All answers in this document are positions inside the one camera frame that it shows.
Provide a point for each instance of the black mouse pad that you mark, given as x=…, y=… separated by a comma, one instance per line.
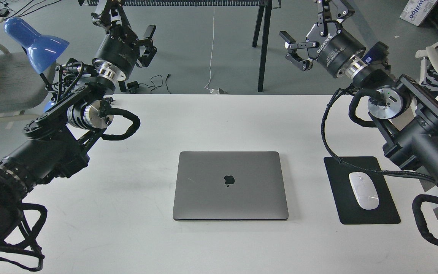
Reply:
x=349, y=211

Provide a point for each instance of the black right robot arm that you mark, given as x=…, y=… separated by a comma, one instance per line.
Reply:
x=404, y=112

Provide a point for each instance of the white computer mouse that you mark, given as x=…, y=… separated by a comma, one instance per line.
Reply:
x=364, y=190

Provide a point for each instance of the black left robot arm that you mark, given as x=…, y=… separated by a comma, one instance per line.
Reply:
x=58, y=140

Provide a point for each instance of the cardboard box with print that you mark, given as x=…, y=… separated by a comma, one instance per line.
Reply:
x=416, y=11

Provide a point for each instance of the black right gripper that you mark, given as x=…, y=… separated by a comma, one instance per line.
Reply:
x=331, y=48

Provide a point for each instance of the blue desk lamp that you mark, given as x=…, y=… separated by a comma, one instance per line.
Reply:
x=42, y=50

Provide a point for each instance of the grey chair left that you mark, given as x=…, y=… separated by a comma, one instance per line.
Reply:
x=21, y=87

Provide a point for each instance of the grey laptop computer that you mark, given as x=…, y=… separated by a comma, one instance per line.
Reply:
x=230, y=186

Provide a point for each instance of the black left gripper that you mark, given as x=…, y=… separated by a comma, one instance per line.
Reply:
x=120, y=46

